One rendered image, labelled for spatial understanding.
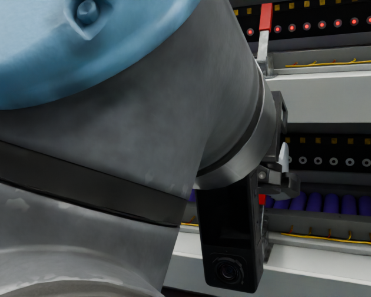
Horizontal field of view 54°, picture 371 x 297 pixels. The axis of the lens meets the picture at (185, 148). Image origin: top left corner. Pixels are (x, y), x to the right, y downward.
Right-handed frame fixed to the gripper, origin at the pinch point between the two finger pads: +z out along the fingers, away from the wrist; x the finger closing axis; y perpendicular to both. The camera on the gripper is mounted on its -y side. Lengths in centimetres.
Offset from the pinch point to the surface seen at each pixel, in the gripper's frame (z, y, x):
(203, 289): -1.4, -11.2, 5.5
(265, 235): -2.2, -4.5, -1.1
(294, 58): -2.3, 16.0, -2.9
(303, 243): 0.6, -4.8, -4.7
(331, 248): 0.8, -5.0, -7.6
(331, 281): -3.3, -8.0, -7.7
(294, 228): 2.8, -3.2, -3.4
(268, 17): -6.8, 18.9, -0.5
